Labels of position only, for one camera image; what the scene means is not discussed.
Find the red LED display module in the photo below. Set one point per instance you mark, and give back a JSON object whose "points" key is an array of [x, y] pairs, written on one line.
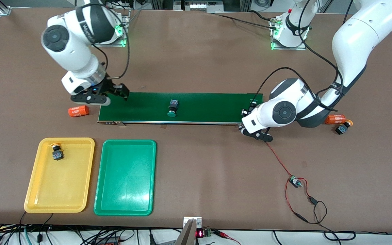
{"points": [[200, 233]]}

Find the yellow plastic tray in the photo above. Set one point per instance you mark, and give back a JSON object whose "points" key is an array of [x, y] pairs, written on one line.
{"points": [[60, 183]]}

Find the yellow mushroom push button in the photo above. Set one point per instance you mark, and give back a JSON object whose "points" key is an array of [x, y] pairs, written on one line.
{"points": [[341, 129], [58, 155]]}

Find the small speed controller board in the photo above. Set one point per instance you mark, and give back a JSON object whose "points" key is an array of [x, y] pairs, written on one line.
{"points": [[294, 181]]}

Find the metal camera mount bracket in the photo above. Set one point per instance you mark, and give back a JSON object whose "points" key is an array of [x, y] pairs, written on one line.
{"points": [[189, 234]]}

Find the green conveyor belt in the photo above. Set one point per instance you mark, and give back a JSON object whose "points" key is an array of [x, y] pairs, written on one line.
{"points": [[209, 109]]}

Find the red clip lead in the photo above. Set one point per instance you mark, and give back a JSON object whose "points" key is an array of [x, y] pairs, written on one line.
{"points": [[225, 234]]}

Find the green mushroom push button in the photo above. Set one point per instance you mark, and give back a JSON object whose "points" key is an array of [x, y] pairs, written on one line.
{"points": [[254, 102], [173, 104]]}

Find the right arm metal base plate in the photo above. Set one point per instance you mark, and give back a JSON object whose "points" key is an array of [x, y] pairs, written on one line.
{"points": [[126, 30]]}

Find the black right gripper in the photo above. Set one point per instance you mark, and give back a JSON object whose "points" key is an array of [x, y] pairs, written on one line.
{"points": [[108, 86]]}

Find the aluminium corner profile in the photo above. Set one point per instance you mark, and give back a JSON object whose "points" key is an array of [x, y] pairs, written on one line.
{"points": [[3, 9]]}

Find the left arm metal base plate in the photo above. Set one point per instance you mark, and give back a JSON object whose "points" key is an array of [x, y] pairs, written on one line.
{"points": [[288, 48]]}

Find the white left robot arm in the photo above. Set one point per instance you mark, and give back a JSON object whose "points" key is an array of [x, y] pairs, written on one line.
{"points": [[284, 114]]}

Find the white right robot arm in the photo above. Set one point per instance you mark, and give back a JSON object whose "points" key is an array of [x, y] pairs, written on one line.
{"points": [[66, 44]]}

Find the green plastic tray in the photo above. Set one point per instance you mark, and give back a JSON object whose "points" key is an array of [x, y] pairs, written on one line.
{"points": [[124, 177]]}

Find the aluminium frame structure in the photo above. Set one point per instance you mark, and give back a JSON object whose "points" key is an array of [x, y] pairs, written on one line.
{"points": [[245, 5]]}

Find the orange cylindrical battery cell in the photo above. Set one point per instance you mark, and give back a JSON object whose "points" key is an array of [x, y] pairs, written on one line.
{"points": [[336, 119], [78, 111]]}

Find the white LED light bar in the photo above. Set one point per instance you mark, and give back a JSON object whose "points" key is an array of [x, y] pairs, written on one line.
{"points": [[206, 6]]}

